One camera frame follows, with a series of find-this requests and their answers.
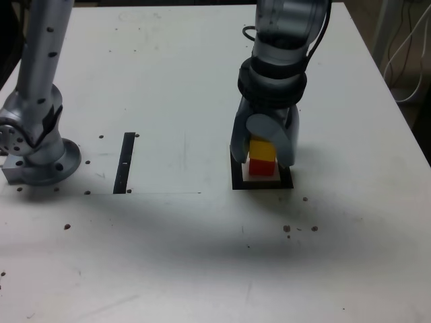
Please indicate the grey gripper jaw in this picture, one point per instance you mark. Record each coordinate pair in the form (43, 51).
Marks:
(284, 148)
(239, 134)

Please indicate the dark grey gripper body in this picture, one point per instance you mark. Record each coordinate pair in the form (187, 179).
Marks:
(274, 111)

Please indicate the black tape strip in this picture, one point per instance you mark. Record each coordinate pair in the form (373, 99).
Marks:
(124, 161)

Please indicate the red cube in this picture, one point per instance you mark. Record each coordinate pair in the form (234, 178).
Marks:
(261, 167)

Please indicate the black tape square outline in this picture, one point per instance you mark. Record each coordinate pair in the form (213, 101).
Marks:
(262, 185)

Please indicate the yellow cube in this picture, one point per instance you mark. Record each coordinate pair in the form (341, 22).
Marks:
(261, 149)

